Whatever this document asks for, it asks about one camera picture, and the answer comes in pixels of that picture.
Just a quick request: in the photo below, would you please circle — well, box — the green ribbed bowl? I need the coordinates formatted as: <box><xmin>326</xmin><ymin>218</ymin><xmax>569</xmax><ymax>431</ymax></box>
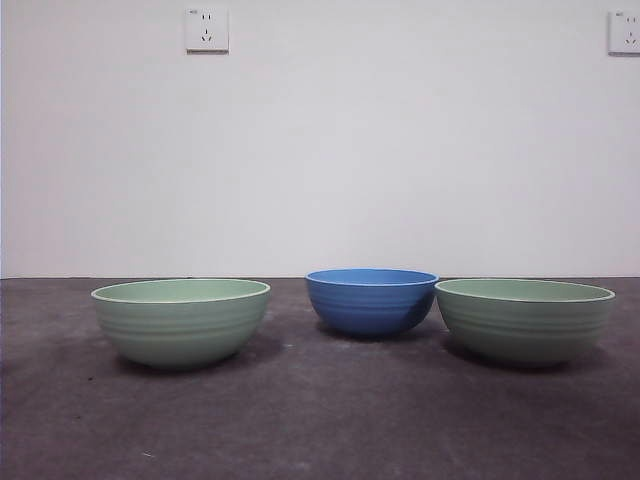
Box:
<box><xmin>90</xmin><ymin>277</ymin><xmax>273</xmax><ymax>372</ymax></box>
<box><xmin>433</xmin><ymin>277</ymin><xmax>618</xmax><ymax>370</ymax></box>

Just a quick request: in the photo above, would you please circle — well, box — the white wall socket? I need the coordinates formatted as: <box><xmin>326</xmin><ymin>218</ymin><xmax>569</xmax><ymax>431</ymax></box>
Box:
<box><xmin>607</xmin><ymin>9</ymin><xmax>640</xmax><ymax>57</ymax></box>
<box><xmin>185</xmin><ymin>6</ymin><xmax>231</xmax><ymax>55</ymax></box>

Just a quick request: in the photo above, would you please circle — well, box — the blue ribbed bowl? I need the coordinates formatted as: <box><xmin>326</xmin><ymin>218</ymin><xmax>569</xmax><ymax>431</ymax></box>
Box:
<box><xmin>305</xmin><ymin>267</ymin><xmax>441</xmax><ymax>337</ymax></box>

